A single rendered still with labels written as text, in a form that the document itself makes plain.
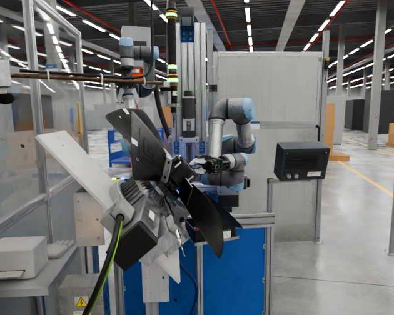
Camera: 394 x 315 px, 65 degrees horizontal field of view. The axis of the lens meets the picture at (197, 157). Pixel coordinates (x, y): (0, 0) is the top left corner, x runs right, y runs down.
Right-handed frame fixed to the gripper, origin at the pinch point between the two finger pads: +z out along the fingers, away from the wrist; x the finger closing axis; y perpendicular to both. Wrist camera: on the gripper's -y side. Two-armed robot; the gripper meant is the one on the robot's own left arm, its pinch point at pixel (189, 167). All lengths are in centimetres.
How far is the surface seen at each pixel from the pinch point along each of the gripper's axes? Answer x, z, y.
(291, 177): 10, -59, 17
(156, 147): -15.1, 30.8, 18.1
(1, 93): -31, 71, 0
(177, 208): 15.1, 11.7, 6.7
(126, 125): -19.2, 28.9, -5.8
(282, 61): -64, -183, -81
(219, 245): 13.3, 21.8, 41.5
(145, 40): -102, -193, -348
